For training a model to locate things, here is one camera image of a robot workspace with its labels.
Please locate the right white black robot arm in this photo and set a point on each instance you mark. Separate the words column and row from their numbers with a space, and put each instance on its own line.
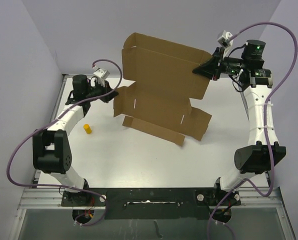
column 263, row 150

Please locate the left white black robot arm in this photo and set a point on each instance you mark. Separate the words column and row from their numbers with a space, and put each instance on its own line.
column 51, row 148

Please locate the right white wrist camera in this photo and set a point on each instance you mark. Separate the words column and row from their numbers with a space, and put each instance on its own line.
column 224, row 38

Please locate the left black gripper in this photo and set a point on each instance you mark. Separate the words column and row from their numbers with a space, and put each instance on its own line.
column 106, row 88

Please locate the brown cardboard box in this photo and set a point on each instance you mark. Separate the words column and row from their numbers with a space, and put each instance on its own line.
column 158, row 100

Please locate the small yellow cylinder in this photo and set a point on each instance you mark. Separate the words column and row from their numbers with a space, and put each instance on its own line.
column 87, row 128

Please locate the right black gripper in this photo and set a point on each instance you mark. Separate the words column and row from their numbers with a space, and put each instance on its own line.
column 209, row 68

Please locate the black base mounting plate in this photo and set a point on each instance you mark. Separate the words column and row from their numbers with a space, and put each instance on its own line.
column 153, row 203

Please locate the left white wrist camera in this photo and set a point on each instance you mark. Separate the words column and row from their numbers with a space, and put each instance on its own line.
column 101, row 73

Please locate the aluminium table frame rail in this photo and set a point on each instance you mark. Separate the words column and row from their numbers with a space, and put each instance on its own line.
column 150, row 169

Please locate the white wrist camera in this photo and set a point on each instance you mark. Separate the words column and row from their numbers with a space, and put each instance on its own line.
column 224, row 38
column 101, row 73

